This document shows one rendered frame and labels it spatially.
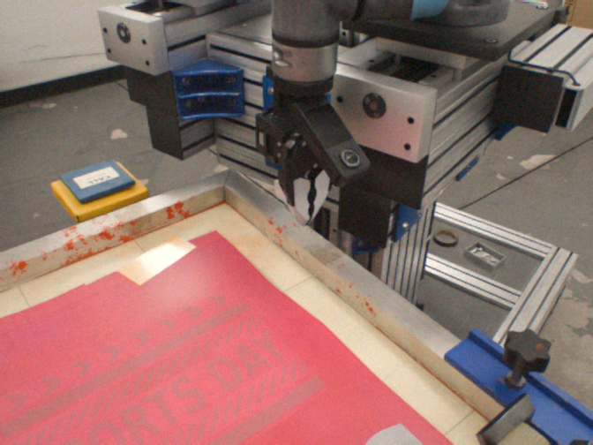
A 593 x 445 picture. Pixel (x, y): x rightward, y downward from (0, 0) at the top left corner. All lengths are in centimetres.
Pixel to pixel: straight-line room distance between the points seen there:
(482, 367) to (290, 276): 28
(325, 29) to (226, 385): 40
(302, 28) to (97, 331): 43
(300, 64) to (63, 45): 351
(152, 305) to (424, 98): 42
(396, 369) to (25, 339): 44
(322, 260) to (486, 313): 120
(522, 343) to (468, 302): 133
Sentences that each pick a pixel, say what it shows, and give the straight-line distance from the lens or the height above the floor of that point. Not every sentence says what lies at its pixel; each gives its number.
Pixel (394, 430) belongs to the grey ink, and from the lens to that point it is 62.
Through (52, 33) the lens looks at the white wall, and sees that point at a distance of 404.
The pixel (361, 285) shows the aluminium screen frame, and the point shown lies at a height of 100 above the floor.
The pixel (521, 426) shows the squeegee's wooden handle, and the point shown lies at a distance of 52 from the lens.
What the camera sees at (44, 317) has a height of 97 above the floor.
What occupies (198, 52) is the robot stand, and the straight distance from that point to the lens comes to 107.
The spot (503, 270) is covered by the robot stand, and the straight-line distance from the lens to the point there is 207.
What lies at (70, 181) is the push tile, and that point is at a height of 97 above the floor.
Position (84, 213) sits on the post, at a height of 95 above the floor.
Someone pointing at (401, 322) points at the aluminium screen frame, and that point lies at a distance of 67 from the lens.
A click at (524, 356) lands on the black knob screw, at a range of 57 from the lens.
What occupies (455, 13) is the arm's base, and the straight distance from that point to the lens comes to 79.
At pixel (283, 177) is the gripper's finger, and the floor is 112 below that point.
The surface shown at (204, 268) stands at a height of 97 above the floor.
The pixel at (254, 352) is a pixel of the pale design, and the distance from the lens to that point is 67.
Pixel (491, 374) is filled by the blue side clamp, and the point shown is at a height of 101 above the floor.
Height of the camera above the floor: 147
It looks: 36 degrees down
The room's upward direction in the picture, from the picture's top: straight up
